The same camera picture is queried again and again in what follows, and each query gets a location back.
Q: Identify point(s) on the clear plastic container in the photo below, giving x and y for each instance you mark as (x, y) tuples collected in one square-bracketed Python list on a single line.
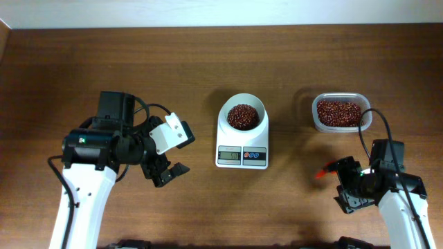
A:
[(357, 98)]

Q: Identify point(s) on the red beans in bowl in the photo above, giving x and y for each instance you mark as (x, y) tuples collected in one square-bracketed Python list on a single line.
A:
[(243, 117)]

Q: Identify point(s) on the white round bowl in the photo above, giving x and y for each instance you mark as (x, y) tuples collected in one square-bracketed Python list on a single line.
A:
[(243, 98)]

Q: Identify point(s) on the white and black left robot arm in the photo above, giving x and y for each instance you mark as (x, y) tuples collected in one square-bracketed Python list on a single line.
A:
[(93, 153)]

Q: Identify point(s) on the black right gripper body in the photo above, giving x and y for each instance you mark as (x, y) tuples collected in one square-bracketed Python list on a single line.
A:
[(351, 177)]

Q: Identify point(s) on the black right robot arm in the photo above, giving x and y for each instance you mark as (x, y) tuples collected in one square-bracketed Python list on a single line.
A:
[(400, 197)]

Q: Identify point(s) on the white digital kitchen scale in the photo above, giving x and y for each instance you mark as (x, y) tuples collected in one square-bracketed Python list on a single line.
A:
[(242, 149)]

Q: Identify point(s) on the orange plastic measuring scoop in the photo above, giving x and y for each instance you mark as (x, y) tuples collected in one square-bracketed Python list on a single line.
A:
[(322, 171)]

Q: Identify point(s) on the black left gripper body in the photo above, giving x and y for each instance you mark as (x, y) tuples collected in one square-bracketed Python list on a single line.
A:
[(152, 164)]

